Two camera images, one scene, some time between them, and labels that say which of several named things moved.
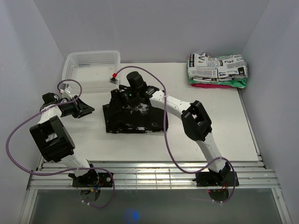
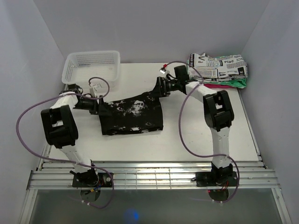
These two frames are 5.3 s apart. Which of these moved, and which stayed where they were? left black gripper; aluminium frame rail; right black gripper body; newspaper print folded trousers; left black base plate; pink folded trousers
Moved: right black gripper body; left black gripper
Stayed: left black base plate; aluminium frame rail; pink folded trousers; newspaper print folded trousers
